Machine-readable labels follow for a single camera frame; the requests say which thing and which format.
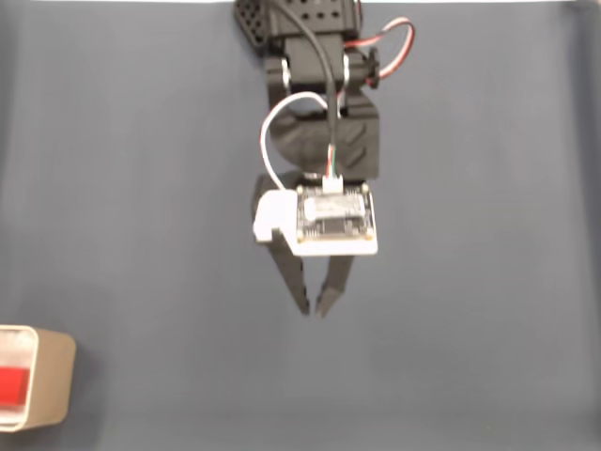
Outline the red cube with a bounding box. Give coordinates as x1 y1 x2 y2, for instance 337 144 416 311
0 365 32 408

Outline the beige box white inside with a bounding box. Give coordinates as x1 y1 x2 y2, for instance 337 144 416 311
0 324 77 432

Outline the black camera cable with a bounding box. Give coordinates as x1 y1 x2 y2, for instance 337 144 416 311
276 0 343 182

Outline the white camera board mount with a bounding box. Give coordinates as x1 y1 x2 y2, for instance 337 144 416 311
251 179 379 258

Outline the white red looped servo wire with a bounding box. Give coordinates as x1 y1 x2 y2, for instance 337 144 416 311
259 91 331 193

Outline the red white black servo wire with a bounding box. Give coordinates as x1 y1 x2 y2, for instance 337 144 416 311
342 17 417 82

